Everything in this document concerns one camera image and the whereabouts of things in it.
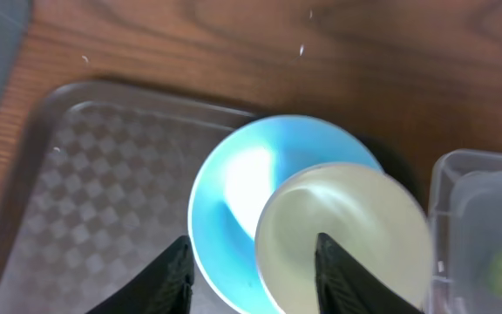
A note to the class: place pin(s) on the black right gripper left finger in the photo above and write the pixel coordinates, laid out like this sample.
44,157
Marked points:
163,287

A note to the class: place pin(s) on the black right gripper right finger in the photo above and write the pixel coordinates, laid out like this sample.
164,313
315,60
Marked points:
344,286

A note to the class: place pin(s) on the cream white cup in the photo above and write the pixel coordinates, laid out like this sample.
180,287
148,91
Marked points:
365,211

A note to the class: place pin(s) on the light blue bowl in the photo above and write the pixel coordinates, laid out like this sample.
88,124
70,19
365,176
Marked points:
233,186

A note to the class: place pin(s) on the clear plastic waste bin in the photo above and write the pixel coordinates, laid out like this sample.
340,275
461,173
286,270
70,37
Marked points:
465,211

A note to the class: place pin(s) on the dark brown serving tray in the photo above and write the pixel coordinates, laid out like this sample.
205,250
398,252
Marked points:
99,188

